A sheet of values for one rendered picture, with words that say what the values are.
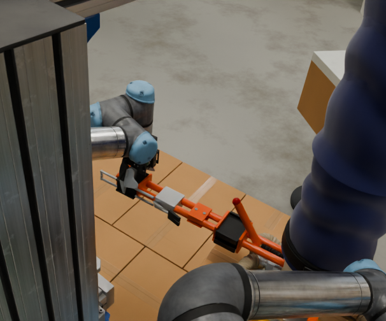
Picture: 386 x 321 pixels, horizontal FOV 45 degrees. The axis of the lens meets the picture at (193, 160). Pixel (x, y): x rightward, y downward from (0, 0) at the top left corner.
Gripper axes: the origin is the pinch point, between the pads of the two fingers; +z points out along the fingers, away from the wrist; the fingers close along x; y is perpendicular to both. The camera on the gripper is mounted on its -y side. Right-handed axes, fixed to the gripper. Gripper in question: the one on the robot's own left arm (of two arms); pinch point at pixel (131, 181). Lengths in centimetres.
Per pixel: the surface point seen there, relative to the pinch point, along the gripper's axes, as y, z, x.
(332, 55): 20, 19, 172
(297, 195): 29, 118, 159
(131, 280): -4, 66, 8
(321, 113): 28, 45, 150
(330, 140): 53, -45, -6
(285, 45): -65, 123, 382
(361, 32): 51, -68, -4
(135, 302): 3, 66, 1
